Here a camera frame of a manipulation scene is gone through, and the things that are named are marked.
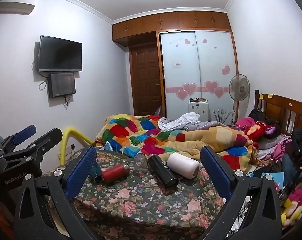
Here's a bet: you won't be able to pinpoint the black cylindrical bottle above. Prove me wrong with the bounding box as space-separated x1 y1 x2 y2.
148 154 180 189

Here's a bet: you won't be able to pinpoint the wooden wardrobe with glass doors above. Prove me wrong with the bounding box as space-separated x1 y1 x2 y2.
112 11 239 127

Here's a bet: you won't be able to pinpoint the black jacket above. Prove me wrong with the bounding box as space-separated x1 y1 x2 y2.
289 127 302 161

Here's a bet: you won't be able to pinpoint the clear glass cup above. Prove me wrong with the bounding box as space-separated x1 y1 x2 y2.
134 153 149 176

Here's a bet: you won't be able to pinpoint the brown wooden door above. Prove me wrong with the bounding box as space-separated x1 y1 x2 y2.
129 46 164 117

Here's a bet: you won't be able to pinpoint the grey white checked cloth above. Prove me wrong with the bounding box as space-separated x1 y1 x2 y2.
157 112 232 132

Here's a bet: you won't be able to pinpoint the grey pillow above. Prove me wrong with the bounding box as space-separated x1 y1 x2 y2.
258 134 289 151

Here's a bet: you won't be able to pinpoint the black wall television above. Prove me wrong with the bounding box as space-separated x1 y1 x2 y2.
38 35 83 72

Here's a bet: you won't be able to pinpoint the pink garment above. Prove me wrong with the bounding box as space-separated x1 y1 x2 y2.
234 117 257 131

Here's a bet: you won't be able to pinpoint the dark floral bedspread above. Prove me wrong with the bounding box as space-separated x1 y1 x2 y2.
42 149 227 240

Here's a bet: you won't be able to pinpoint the red plush toy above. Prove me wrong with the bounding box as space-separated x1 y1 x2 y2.
243 121 278 143

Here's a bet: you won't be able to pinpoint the television cable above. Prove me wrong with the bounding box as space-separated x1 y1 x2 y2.
31 55 48 91

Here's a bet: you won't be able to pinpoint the white cylindrical bottle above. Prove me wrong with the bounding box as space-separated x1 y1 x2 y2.
166 152 201 179

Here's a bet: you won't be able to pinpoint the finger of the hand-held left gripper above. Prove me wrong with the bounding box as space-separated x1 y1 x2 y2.
0 127 64 167
0 124 37 155

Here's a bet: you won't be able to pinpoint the black garment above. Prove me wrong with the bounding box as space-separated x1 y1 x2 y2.
248 108 269 123

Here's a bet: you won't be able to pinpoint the yellow plush toy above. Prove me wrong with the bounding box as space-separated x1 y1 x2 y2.
281 199 302 227

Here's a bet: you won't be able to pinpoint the wooden bed headboard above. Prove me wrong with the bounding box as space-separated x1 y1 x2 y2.
254 89 302 137

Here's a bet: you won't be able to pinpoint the standing fan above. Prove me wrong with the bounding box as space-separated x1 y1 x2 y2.
228 74 251 126

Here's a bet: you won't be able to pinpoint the blue folder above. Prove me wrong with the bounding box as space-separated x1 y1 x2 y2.
261 171 287 193

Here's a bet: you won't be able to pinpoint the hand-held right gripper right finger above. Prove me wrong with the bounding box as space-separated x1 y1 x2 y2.
200 145 283 240

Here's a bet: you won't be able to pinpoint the dark dried twigs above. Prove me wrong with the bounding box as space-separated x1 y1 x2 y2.
213 107 233 126

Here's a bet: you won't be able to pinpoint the red bottle teal cap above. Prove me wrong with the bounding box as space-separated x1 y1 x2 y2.
101 164 131 184

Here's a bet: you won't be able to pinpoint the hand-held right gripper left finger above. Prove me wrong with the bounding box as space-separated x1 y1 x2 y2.
14 145 98 240

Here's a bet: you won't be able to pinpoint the colourful patchwork blanket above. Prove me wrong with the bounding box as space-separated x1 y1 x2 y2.
95 114 259 172

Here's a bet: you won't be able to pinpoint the small black wall monitor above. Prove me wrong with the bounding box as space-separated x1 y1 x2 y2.
48 72 76 99

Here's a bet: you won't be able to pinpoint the yellow foam tube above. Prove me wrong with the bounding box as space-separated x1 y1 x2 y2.
60 127 94 166

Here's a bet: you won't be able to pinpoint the small white cabinet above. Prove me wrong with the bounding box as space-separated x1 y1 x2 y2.
187 101 210 122

